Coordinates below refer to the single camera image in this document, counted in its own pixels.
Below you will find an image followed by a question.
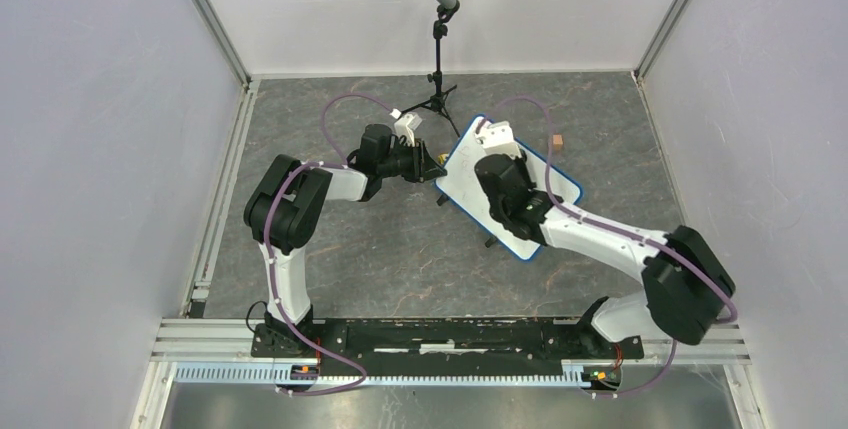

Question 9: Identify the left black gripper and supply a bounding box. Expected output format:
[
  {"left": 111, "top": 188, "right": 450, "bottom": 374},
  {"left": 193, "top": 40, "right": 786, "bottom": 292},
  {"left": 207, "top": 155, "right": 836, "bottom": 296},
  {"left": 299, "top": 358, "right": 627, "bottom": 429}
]
[{"left": 378, "top": 138, "right": 448, "bottom": 184}]

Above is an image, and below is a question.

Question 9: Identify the blue framed whiteboard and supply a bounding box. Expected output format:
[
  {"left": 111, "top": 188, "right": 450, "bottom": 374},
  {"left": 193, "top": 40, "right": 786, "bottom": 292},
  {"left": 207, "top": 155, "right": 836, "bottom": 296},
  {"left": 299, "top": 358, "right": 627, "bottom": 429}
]
[{"left": 434, "top": 114, "right": 584, "bottom": 262}]

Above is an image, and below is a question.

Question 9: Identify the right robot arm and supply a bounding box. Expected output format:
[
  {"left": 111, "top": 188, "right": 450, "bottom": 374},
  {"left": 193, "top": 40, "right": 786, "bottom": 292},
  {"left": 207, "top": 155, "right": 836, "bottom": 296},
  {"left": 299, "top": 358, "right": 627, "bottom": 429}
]
[{"left": 474, "top": 155, "right": 736, "bottom": 357}]

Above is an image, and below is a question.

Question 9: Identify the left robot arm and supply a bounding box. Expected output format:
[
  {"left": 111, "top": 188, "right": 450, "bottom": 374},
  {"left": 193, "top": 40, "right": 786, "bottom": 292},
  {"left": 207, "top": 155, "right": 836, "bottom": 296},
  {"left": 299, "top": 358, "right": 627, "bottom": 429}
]
[{"left": 243, "top": 124, "right": 447, "bottom": 357}]

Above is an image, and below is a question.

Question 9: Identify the small wooden cube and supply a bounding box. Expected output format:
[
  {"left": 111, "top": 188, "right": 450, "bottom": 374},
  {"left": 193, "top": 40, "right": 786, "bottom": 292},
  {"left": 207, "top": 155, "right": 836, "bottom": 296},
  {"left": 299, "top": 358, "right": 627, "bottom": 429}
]
[{"left": 550, "top": 134, "right": 564, "bottom": 151}]

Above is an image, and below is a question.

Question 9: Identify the black microphone tripod stand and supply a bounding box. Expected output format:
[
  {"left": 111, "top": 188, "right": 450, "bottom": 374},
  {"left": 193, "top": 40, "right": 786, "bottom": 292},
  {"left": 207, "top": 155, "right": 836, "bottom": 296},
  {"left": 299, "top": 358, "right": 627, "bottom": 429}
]
[{"left": 401, "top": 1, "right": 460, "bottom": 137}]

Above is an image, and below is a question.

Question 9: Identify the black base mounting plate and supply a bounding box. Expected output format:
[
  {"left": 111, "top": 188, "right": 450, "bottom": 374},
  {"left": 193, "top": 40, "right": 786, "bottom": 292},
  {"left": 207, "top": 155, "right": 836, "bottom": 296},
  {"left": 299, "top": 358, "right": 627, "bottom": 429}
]
[{"left": 251, "top": 317, "right": 644, "bottom": 378}]

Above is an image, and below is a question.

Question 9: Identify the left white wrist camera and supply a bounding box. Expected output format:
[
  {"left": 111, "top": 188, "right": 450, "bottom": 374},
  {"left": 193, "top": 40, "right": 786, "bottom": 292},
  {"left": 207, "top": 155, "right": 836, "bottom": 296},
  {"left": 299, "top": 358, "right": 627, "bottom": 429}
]
[{"left": 390, "top": 109, "right": 422, "bottom": 147}]

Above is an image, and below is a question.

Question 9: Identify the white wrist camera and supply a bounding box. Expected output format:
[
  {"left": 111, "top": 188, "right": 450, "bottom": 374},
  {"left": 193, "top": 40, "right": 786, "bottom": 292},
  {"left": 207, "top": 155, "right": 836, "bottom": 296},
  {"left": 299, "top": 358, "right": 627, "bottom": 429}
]
[
  {"left": 390, "top": 109, "right": 422, "bottom": 147},
  {"left": 472, "top": 117, "right": 523, "bottom": 159}
]

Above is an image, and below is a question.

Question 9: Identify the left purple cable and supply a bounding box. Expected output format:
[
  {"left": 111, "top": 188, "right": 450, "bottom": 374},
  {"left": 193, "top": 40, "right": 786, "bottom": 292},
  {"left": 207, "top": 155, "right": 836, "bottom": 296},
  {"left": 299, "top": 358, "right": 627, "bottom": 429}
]
[{"left": 263, "top": 93, "right": 403, "bottom": 398}]

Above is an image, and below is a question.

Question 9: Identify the purple cable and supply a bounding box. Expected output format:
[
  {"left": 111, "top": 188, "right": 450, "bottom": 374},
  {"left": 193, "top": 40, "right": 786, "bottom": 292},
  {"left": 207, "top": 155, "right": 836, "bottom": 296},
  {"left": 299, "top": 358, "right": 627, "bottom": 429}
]
[
  {"left": 478, "top": 95, "right": 741, "bottom": 401},
  {"left": 263, "top": 93, "right": 403, "bottom": 398}
]

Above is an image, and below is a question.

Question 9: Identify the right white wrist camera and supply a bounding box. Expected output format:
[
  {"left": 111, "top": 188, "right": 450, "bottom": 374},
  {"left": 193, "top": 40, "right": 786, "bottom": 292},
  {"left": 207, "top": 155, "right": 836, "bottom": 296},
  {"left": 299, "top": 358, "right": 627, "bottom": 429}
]
[{"left": 472, "top": 117, "right": 523, "bottom": 159}]

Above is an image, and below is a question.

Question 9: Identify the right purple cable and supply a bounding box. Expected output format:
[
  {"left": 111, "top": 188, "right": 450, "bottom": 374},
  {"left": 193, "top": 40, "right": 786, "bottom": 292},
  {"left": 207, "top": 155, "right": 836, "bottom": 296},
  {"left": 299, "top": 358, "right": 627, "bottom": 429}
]
[{"left": 478, "top": 95, "right": 741, "bottom": 401}]

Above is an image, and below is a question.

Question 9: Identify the slotted cable duct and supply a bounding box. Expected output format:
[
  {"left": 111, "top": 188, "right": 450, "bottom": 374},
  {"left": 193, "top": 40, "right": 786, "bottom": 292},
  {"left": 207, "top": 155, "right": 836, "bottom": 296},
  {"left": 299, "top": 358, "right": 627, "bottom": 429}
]
[{"left": 173, "top": 362, "right": 620, "bottom": 390}]

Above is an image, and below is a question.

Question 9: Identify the aluminium frame rail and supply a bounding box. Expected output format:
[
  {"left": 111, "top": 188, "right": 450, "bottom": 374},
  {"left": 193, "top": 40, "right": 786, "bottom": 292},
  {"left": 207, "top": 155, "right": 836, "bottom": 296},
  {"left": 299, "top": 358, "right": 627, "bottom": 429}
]
[{"left": 133, "top": 319, "right": 767, "bottom": 428}]

